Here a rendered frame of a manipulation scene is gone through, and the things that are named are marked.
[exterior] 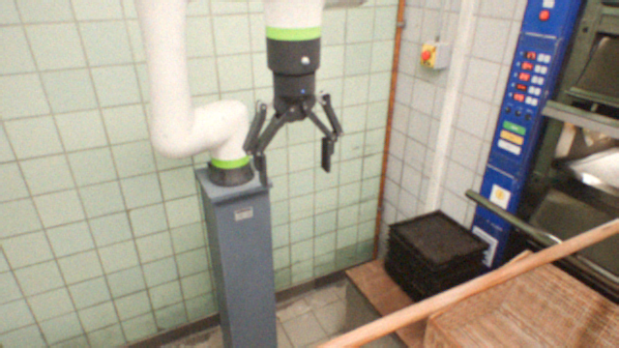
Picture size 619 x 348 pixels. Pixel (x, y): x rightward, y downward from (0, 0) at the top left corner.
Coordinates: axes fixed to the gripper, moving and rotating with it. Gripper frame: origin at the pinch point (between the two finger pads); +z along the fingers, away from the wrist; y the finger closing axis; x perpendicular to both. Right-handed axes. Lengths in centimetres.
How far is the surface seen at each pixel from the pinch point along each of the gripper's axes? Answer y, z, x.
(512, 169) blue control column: -99, 34, -23
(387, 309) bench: -50, 88, -24
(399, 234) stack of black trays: -62, 63, -37
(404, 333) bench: -49, 88, -12
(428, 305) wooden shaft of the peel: -19.6, 24.7, 22.1
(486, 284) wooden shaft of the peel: -35.1, 25.1, 22.3
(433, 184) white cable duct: -99, 61, -60
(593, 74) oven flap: -102, -5, -9
